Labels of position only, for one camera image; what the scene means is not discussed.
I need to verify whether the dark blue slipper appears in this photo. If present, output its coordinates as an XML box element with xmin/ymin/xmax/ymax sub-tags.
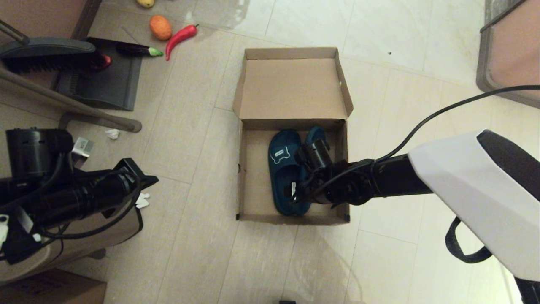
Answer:
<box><xmin>305</xmin><ymin>125</ymin><xmax>338</xmax><ymax>169</ymax></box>
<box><xmin>268</xmin><ymin>129</ymin><xmax>313</xmax><ymax>217</ymax></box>

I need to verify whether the brown plastic trash bin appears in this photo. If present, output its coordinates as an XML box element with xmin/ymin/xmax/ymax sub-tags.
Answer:
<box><xmin>0</xmin><ymin>203</ymin><xmax>144</xmax><ymax>284</ymax></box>

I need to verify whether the brown cardboard shoe box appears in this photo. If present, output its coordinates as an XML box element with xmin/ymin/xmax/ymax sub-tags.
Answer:
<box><xmin>233</xmin><ymin>46</ymin><xmax>354</xmax><ymax>225</ymax></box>

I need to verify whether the red toy chili pepper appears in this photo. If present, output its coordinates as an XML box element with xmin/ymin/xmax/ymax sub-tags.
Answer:
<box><xmin>165</xmin><ymin>24</ymin><xmax>199</xmax><ymax>62</ymax></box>

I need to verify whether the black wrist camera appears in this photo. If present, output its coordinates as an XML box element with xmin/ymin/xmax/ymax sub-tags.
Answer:
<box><xmin>297</xmin><ymin>138</ymin><xmax>334</xmax><ymax>171</ymax></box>
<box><xmin>6</xmin><ymin>129</ymin><xmax>73</xmax><ymax>178</ymax></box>

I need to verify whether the dark purple toy eggplant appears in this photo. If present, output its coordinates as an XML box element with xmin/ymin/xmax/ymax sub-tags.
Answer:
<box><xmin>116</xmin><ymin>44</ymin><xmax>164</xmax><ymax>58</ymax></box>

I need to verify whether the plain brown cardboard carton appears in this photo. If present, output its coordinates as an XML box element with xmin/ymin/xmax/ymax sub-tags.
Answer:
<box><xmin>0</xmin><ymin>269</ymin><xmax>108</xmax><ymax>304</ymax></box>

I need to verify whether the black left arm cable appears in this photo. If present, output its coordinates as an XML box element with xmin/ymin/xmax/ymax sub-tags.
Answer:
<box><xmin>36</xmin><ymin>169</ymin><xmax>140</xmax><ymax>239</ymax></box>

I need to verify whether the black grey broom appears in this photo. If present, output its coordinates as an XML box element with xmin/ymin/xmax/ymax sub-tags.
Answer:
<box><xmin>0</xmin><ymin>19</ymin><xmax>98</xmax><ymax>74</ymax></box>

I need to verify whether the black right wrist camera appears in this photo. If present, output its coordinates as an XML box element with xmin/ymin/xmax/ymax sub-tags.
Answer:
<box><xmin>297</xmin><ymin>138</ymin><xmax>334</xmax><ymax>171</ymax></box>

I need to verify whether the brown metal furniture frame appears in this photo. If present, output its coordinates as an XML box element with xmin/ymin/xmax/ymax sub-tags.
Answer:
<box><xmin>0</xmin><ymin>67</ymin><xmax>143</xmax><ymax>133</ymax></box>

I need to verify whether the orange toy fruit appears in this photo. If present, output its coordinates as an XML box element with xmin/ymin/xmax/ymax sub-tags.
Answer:
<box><xmin>149</xmin><ymin>16</ymin><xmax>173</xmax><ymax>41</ymax></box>

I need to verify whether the dark grey dustpan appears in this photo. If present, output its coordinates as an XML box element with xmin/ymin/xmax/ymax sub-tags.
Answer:
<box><xmin>53</xmin><ymin>38</ymin><xmax>143</xmax><ymax>112</ymax></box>

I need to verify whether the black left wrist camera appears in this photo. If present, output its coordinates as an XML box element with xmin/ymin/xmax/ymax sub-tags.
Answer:
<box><xmin>6</xmin><ymin>129</ymin><xmax>73</xmax><ymax>178</ymax></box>

